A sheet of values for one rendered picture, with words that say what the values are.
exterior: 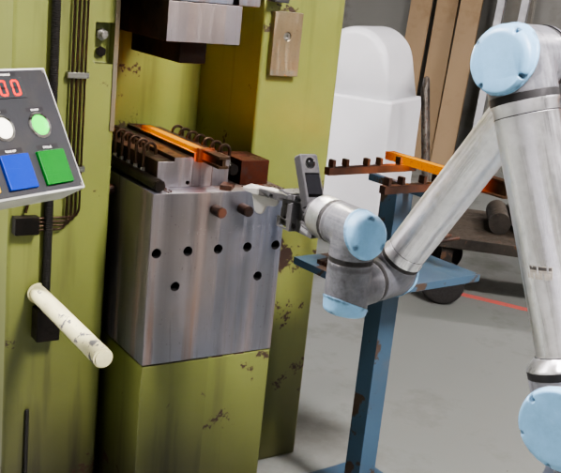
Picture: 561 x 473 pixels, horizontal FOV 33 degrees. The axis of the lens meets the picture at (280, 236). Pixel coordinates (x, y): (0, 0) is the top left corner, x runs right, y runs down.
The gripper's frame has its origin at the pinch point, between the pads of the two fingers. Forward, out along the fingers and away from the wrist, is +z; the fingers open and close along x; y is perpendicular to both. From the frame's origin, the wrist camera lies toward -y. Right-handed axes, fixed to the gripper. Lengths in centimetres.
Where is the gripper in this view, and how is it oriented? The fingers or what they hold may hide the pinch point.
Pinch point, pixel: (272, 183)
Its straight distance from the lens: 212.8
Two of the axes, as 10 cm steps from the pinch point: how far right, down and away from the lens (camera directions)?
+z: -5.3, -2.7, 8.1
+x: 8.4, -0.6, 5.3
